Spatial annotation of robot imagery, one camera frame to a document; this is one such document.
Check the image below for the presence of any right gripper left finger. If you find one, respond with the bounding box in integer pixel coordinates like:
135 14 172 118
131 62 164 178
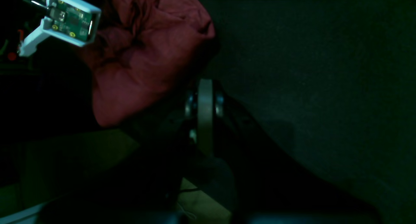
39 83 194 218

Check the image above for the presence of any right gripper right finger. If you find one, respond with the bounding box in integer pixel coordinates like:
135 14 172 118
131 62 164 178
213 81 380 218

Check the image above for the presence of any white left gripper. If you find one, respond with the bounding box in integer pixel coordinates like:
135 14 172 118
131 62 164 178
18 26 50 58

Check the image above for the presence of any red long-sleeve T-shirt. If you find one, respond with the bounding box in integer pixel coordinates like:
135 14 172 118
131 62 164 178
76 0 215 127

